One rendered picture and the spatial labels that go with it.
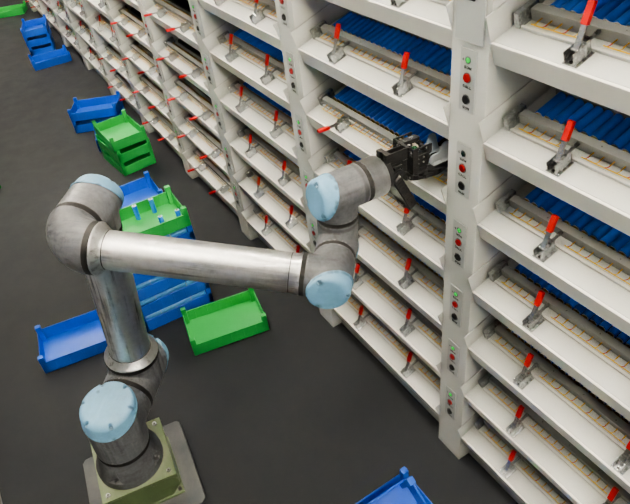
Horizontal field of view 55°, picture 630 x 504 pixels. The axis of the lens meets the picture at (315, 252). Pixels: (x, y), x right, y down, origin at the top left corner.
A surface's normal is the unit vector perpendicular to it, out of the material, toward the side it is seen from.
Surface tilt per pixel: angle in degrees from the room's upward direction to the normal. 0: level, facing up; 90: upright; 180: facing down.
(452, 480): 0
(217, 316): 0
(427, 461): 0
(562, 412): 18
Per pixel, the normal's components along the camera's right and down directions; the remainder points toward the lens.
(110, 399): -0.06, -0.70
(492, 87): 0.53, 0.49
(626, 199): -0.36, -0.61
